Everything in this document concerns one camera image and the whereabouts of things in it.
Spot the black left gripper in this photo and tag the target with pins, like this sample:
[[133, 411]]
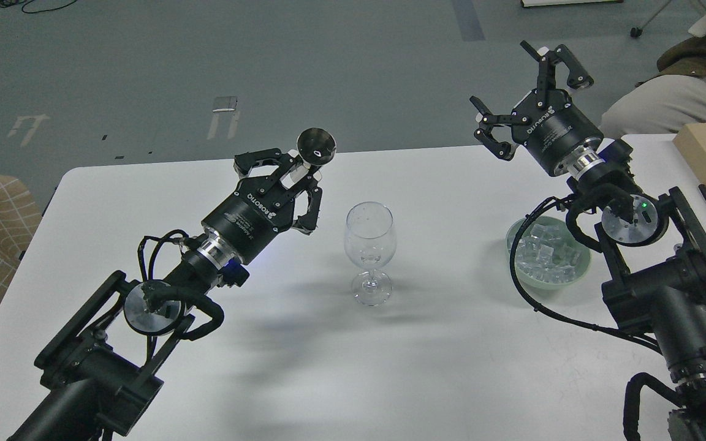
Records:
[[260, 208]]

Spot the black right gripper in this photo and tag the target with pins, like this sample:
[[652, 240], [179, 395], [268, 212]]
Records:
[[555, 131]]

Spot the steel double jigger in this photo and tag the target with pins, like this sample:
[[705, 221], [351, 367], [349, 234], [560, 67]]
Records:
[[315, 147]]

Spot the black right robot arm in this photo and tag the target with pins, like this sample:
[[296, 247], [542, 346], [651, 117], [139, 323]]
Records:
[[654, 248]]

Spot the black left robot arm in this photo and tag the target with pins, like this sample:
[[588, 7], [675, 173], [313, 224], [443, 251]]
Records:
[[101, 367]]

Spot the clear wine glass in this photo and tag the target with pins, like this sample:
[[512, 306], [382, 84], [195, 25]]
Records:
[[370, 243]]

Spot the clear ice cubes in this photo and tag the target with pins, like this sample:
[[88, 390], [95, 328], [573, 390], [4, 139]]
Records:
[[546, 251]]

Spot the office chair base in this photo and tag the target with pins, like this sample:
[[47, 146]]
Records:
[[638, 30]]

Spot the green bowl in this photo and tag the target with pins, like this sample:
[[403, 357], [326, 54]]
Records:
[[573, 269]]

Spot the seated person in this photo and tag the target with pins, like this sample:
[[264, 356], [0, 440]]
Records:
[[673, 98]]

